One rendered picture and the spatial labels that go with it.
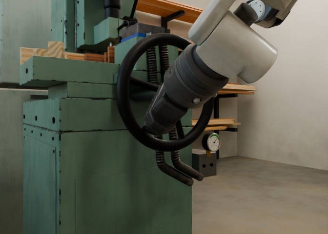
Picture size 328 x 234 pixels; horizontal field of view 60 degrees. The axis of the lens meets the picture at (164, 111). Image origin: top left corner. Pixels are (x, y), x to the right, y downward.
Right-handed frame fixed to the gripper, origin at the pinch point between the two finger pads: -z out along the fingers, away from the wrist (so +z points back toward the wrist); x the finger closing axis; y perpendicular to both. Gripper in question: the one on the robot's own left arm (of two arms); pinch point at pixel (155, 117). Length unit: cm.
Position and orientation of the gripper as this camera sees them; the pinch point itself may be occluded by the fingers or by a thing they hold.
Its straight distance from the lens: 58.2
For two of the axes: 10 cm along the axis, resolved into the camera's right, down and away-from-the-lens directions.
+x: 3.0, -6.8, 6.8
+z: 5.0, -4.9, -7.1
